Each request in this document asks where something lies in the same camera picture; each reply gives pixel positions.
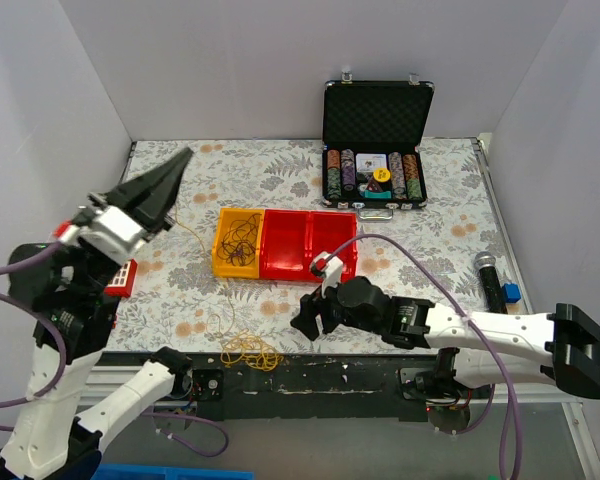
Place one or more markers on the small blue block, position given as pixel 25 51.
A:
pixel 511 293

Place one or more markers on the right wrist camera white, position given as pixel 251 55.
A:
pixel 328 268

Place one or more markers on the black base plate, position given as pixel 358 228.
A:
pixel 305 387

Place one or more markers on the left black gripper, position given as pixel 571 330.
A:
pixel 131 206

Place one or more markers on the black poker chip case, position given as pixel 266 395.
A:
pixel 369 124

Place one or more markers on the yellow dealer button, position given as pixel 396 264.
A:
pixel 382 175

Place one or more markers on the yellow plastic bin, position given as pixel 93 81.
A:
pixel 236 247

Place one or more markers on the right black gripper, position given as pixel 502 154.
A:
pixel 318 312

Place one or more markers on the floral table mat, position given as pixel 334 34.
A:
pixel 177 302

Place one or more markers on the blue tray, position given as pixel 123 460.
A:
pixel 141 472

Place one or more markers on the black microphone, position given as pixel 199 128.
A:
pixel 484 263

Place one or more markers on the red double plastic bin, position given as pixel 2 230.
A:
pixel 291 239

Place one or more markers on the red white grid toy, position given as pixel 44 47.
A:
pixel 122 284

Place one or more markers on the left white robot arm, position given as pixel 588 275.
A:
pixel 63 286

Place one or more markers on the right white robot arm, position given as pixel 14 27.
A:
pixel 561 348

